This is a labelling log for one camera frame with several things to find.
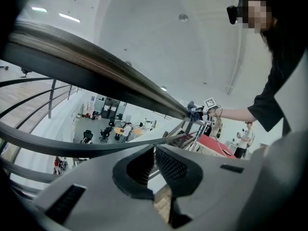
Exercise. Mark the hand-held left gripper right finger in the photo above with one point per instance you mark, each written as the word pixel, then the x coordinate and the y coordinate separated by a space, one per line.
pixel 190 177

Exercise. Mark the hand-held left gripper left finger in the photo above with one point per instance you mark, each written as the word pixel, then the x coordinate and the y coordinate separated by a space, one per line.
pixel 120 174

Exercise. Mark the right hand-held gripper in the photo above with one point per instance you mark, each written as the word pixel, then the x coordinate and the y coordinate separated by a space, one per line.
pixel 211 103

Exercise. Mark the blue cloth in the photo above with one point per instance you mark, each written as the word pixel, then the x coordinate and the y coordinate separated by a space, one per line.
pixel 193 113

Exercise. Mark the dark wooden handrail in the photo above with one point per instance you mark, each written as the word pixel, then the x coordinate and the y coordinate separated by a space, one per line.
pixel 96 66

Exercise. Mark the person's right forearm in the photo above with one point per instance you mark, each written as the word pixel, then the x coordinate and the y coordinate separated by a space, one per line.
pixel 233 115

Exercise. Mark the red table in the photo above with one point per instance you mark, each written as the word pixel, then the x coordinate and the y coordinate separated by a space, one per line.
pixel 215 145

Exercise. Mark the black office chair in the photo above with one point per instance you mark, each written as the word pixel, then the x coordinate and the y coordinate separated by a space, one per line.
pixel 87 136
pixel 105 133

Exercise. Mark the round wooden table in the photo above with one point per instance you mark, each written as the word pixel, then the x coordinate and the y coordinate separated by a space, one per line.
pixel 118 130

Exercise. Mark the round ceiling lamp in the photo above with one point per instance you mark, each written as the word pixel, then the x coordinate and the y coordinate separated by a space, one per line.
pixel 163 88

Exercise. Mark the dark flat railing bar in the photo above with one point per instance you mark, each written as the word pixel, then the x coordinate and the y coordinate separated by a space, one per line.
pixel 72 148

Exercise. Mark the person's black shirt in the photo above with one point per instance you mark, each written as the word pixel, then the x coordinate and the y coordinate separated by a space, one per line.
pixel 276 93

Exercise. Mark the round ceiling detector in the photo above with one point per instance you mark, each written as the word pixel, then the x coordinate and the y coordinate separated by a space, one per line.
pixel 183 17

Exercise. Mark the person's face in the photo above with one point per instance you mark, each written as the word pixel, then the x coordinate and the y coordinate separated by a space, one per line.
pixel 258 14

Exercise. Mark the long ceiling light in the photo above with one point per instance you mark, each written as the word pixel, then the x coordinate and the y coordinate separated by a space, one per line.
pixel 69 17
pixel 39 9

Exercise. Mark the black head-worn camera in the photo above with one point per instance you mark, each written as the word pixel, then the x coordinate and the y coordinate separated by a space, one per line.
pixel 233 13

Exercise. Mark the dark metal railing post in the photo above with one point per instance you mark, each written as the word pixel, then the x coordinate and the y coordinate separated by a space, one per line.
pixel 52 97

